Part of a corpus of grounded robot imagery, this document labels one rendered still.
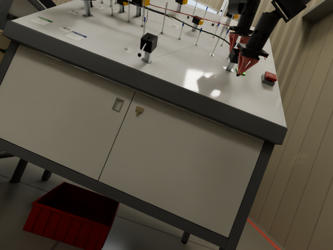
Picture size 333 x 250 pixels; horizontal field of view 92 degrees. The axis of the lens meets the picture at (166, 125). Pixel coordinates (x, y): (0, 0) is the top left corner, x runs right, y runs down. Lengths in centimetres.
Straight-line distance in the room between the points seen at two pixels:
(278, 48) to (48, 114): 324
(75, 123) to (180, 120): 43
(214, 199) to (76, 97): 69
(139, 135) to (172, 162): 17
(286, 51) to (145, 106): 304
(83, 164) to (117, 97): 30
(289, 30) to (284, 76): 75
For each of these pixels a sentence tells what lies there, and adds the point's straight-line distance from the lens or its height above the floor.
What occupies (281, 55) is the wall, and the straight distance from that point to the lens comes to 340.
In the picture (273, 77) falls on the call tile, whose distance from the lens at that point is 92.
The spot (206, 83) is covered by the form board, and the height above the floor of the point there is 94.
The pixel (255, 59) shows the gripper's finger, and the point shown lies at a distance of 70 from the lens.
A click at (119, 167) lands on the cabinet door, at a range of 70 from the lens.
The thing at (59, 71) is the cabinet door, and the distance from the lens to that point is 85.
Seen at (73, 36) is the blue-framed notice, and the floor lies 91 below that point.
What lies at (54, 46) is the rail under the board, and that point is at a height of 83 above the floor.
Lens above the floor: 69
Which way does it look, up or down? 2 degrees up
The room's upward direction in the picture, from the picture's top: 22 degrees clockwise
